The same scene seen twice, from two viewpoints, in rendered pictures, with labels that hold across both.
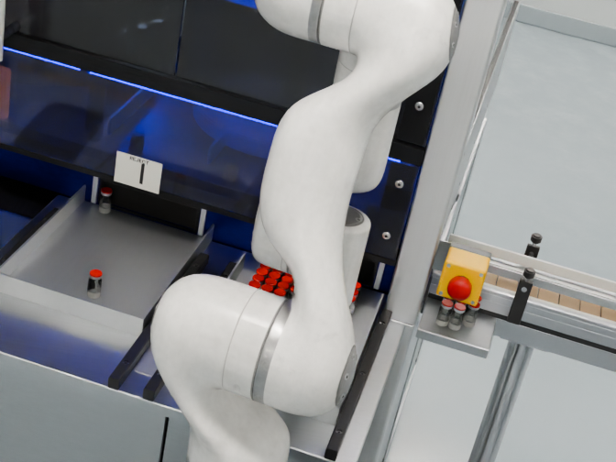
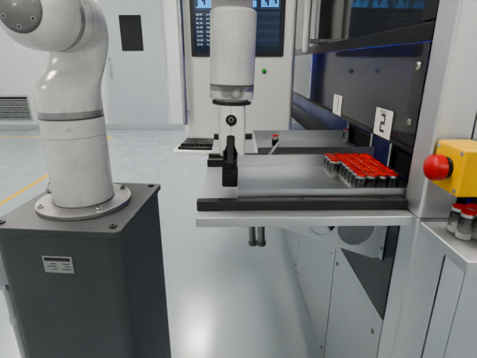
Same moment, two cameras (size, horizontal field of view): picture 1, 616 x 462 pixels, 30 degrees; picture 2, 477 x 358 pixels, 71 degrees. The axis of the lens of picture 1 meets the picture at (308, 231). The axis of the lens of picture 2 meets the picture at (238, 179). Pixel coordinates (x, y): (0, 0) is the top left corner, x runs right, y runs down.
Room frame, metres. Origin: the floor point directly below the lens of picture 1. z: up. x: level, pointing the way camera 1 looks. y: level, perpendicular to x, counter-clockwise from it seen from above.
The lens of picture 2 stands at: (1.26, -0.70, 1.15)
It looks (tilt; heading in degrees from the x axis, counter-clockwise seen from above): 19 degrees down; 80
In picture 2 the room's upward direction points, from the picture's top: straight up
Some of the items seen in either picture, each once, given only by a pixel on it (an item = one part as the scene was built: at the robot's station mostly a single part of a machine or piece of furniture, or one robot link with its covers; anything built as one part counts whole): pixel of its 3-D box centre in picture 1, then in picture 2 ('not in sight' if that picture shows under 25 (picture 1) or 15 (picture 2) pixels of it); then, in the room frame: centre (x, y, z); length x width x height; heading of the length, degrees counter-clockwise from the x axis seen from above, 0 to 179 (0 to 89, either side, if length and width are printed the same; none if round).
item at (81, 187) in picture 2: not in sight; (79, 160); (1.05, 0.03, 0.95); 0.19 x 0.19 x 0.18
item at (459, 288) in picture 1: (459, 287); (439, 167); (1.65, -0.27, 0.99); 0.04 x 0.04 x 0.04; 81
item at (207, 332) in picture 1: (225, 377); (70, 52); (1.06, 0.06, 1.16); 0.19 x 0.12 x 0.24; 78
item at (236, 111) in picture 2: not in sight; (231, 125); (1.36, -0.04, 1.03); 0.10 x 0.08 x 0.11; 81
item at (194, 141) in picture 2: not in sight; (227, 143); (1.46, 0.70, 0.82); 0.40 x 0.14 x 0.02; 164
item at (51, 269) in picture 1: (110, 255); (306, 143); (1.67, 0.33, 0.90); 0.34 x 0.26 x 0.04; 171
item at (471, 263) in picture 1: (463, 274); (468, 167); (1.69, -0.28, 0.99); 0.08 x 0.07 x 0.07; 171
